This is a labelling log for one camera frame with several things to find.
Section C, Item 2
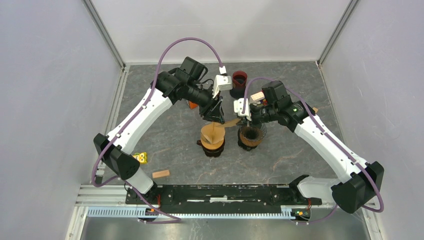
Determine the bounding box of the clear glass dripper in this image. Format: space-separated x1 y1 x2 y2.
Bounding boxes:
200 125 226 150

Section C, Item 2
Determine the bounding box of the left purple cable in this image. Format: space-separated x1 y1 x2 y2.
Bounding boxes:
91 37 228 224

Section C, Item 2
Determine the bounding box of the yellow green toy figure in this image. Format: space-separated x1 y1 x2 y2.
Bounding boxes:
132 152 148 164

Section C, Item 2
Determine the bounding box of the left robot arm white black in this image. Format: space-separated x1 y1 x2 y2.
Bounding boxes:
93 57 229 204

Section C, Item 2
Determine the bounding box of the orange coffee filter box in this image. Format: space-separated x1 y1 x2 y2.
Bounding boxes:
188 101 199 110

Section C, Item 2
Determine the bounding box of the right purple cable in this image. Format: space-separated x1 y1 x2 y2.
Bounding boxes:
242 77 385 225

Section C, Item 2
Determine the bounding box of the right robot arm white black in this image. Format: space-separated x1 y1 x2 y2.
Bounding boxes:
238 79 385 214

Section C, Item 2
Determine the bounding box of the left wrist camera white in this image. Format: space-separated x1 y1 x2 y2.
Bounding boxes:
212 75 233 98

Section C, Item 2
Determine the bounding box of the brown paper coffee filter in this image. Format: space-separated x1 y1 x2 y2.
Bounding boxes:
200 122 226 145

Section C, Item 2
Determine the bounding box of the brown glass dripper cup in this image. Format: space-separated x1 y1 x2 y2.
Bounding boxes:
196 140 225 158

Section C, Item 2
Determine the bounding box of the light orange wooden ring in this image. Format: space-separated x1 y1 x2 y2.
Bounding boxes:
200 139 226 151

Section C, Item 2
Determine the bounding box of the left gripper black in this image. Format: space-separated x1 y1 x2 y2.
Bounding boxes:
185 82 225 125

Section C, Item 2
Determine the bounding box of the flat wooden block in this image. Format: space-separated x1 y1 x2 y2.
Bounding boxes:
152 169 171 179

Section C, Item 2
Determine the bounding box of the dark red black carafe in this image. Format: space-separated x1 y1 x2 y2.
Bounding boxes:
229 70 248 99

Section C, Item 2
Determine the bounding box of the purple cable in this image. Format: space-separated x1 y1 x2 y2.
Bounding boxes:
91 37 228 224
242 77 385 225

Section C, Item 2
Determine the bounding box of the grey ribbed dripper cone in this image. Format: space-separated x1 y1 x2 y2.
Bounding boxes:
238 124 267 146

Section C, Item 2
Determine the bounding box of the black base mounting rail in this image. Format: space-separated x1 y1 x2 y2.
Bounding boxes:
143 184 323 214

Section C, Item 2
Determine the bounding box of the green glass dripper cup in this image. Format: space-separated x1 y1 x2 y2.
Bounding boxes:
238 144 258 152

